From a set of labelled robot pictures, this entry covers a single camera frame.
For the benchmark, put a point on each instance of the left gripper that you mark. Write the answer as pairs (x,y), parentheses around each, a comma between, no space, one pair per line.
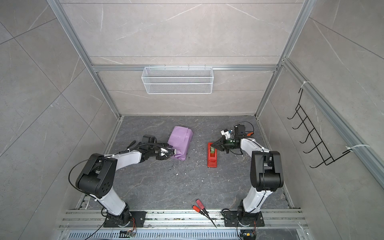
(161,158)

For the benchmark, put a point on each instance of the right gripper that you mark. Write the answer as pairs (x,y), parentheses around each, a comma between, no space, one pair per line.
(222,142)

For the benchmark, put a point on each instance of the red tape dispenser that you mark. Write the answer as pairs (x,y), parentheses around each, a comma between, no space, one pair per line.
(212,158)

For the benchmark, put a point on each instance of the pink wrapping paper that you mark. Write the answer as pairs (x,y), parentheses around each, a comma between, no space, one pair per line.
(180,139)

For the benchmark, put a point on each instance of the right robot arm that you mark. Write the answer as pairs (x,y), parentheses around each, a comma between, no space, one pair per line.
(266,175)

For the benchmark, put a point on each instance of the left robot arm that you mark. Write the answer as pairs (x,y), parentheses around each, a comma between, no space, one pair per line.
(97,177)

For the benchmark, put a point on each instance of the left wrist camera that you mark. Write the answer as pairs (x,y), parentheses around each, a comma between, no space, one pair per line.
(166,153)

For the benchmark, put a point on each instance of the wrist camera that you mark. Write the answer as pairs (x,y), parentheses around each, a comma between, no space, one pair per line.
(239,131)
(166,153)

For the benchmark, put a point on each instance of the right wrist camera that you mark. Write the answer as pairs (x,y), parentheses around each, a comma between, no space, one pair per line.
(239,131)

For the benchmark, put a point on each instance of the red handled screwdriver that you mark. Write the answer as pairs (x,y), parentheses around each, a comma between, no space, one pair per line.
(200,211)

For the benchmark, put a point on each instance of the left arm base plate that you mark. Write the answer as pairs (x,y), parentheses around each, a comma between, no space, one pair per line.
(125,220)

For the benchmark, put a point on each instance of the white wire mesh basket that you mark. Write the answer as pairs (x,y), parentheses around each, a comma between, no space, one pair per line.
(178,80)

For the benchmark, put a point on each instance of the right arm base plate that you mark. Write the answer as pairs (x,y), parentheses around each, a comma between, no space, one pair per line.
(237,219)

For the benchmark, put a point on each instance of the black wire hook rack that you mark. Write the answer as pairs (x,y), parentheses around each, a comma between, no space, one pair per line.
(313,136)

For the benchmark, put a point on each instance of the aluminium mounting rail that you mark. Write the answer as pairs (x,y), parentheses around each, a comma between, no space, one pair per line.
(184,219)

